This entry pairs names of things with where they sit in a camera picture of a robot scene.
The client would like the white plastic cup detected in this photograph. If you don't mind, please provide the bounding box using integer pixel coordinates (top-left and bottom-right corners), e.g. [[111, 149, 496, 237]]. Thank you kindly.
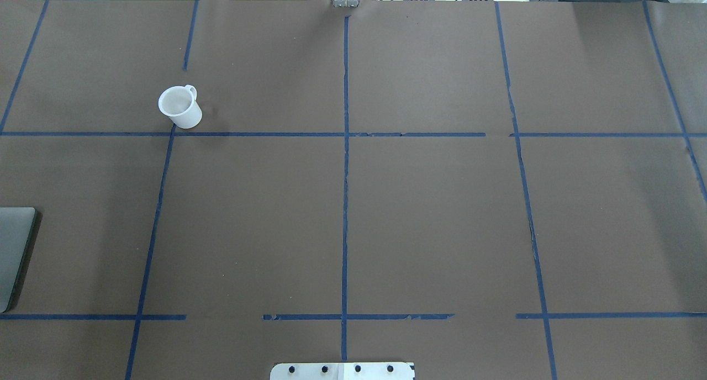
[[157, 84, 203, 129]]

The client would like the grey closed laptop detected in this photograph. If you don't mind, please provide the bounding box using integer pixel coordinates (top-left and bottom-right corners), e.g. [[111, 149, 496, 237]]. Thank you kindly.
[[1, 207, 38, 314]]

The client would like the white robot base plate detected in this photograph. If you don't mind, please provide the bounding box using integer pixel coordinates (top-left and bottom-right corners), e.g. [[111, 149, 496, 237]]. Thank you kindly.
[[270, 362, 416, 379]]

